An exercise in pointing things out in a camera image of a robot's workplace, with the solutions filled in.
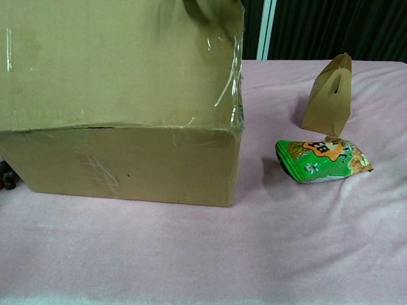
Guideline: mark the kraft paper gable box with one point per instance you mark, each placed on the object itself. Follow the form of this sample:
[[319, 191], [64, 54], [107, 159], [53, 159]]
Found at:
[[327, 105]]

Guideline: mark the dark red grape bunch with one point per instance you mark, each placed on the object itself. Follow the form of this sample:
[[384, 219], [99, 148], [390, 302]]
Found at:
[[8, 181]]

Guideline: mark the black pleated curtain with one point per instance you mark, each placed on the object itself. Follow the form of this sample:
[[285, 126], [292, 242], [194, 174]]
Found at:
[[334, 25]]

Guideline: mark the green orange snack bag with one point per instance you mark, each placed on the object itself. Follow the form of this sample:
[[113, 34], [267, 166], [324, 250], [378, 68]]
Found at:
[[314, 165]]

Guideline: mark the large brown cardboard box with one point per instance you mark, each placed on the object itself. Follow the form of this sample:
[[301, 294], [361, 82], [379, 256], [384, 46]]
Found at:
[[111, 159]]

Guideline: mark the pink tablecloth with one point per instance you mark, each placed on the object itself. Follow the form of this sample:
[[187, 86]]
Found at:
[[286, 238]]

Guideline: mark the white frame post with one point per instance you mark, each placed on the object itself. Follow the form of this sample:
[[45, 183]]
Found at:
[[266, 28]]

